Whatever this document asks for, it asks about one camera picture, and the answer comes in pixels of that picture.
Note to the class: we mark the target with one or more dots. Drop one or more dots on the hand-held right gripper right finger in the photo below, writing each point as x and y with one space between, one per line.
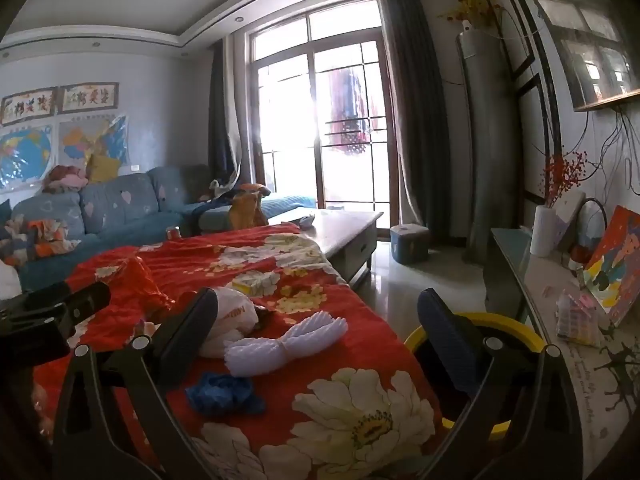
445 340

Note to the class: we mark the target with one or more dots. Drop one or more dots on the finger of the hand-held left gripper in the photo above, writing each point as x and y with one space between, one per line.
75 302
30 342

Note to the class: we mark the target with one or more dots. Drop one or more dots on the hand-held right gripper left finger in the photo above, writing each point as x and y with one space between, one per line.
192 330

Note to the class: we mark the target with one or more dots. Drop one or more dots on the white plastic bag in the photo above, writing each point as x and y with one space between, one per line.
232 320

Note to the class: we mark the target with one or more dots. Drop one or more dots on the yellow rimmed black bin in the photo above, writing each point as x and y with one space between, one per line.
505 325

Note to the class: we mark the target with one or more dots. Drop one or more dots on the blue glove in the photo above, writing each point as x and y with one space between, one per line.
222 392

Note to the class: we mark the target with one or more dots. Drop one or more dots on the pale yellow snack packet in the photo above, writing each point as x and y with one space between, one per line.
255 282

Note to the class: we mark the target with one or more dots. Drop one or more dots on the orange white patterned cloth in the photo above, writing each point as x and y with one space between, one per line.
45 235

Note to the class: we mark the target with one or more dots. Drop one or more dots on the red drink can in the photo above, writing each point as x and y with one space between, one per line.
173 233

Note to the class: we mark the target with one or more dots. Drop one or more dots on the blue patterned sofa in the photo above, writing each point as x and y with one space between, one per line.
120 210

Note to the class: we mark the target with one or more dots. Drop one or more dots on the blue storage stool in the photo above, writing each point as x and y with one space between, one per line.
410 242

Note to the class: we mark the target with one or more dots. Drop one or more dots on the pink clothes pile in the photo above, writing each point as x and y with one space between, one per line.
65 177

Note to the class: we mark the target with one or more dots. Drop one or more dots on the orange plush toy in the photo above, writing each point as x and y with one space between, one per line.
245 210

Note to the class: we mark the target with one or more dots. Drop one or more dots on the red floral blanket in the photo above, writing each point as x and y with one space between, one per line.
310 390

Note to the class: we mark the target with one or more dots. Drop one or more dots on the clear bead organizer box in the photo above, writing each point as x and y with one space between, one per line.
577 322

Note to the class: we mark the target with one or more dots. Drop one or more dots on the yellow pillow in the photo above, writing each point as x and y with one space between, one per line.
103 169

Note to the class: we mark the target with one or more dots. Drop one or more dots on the glass top television console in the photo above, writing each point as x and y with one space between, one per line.
575 385

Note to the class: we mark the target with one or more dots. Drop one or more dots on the grey coffee table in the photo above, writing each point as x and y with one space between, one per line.
345 232

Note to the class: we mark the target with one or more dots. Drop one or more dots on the world map poster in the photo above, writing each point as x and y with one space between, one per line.
25 157

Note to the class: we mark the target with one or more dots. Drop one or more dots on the small grey cloth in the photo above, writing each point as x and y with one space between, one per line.
306 221

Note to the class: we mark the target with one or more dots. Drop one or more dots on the country map poster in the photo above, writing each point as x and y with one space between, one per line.
87 137

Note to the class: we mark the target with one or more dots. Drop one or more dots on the white canvas board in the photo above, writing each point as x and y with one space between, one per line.
570 220

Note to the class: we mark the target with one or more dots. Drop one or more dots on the colourful portrait painting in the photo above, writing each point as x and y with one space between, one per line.
617 265

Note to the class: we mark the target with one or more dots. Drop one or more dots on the white standing air conditioner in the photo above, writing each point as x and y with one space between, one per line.
487 150

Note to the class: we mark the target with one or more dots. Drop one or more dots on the framed calligraphy picture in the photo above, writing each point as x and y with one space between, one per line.
89 98
27 106

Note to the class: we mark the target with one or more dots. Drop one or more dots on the dark grey curtain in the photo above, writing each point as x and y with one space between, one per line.
220 125
415 110

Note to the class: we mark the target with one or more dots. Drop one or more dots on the glass balcony door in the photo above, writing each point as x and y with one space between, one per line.
300 110

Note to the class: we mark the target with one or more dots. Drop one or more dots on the red hanging laundry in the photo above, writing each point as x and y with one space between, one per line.
350 110

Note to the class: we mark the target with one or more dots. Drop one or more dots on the wall television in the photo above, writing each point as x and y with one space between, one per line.
585 40

